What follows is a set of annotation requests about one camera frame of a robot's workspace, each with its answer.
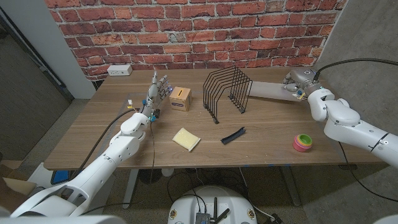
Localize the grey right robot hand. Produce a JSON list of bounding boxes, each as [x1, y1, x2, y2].
[[282, 68, 326, 101]]

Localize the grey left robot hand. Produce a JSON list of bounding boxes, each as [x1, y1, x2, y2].
[[139, 70, 174, 116]]

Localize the white paper file sheet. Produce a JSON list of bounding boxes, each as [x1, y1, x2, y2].
[[248, 80, 304, 103]]

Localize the small wooden box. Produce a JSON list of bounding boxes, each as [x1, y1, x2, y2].
[[169, 86, 193, 112]]

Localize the white power outlet strip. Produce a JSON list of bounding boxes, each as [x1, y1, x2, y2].
[[106, 64, 133, 77]]

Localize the yellow sponge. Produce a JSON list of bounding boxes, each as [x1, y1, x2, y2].
[[172, 127, 201, 152]]

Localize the colourful stacking cups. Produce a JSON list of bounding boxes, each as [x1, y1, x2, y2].
[[292, 133, 313, 153]]

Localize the brick print backdrop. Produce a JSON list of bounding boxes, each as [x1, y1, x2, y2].
[[44, 0, 348, 82]]

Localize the black round floor object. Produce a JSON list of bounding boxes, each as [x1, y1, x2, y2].
[[138, 169, 162, 185]]

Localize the black plastic strip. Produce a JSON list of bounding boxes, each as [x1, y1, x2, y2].
[[220, 126, 247, 146]]

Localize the metal table leg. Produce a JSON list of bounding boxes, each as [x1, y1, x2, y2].
[[122, 169, 140, 210], [281, 166, 302, 207]]

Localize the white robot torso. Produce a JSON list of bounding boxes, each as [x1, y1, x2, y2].
[[167, 185, 258, 224]]

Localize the white and blue floor device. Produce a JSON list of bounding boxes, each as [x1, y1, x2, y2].
[[30, 162, 74, 189]]

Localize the grey module with antennas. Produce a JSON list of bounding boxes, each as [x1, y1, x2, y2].
[[195, 197, 231, 224]]

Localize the brown cardboard box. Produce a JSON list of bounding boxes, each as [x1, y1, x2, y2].
[[0, 160, 37, 212]]

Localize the thin black left wrist cable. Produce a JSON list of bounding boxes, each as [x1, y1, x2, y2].
[[149, 119, 156, 184]]

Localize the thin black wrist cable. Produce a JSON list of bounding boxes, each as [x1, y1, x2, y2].
[[149, 119, 156, 184], [338, 141, 398, 203]]

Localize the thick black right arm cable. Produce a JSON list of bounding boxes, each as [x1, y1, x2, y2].
[[313, 57, 398, 81]]

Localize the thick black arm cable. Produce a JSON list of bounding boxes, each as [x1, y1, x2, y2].
[[313, 57, 398, 81], [70, 108, 141, 181]]

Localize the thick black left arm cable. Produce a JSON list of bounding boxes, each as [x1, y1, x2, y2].
[[70, 108, 141, 181]]

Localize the black wire file rack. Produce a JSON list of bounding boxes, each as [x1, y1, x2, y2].
[[202, 65, 253, 124]]

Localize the black floor cable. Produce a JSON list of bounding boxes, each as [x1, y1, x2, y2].
[[167, 172, 208, 212]]

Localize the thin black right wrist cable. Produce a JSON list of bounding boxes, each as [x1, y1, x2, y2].
[[338, 141, 398, 203]]

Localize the white floor cable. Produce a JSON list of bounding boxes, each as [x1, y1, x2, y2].
[[239, 167, 271, 218]]

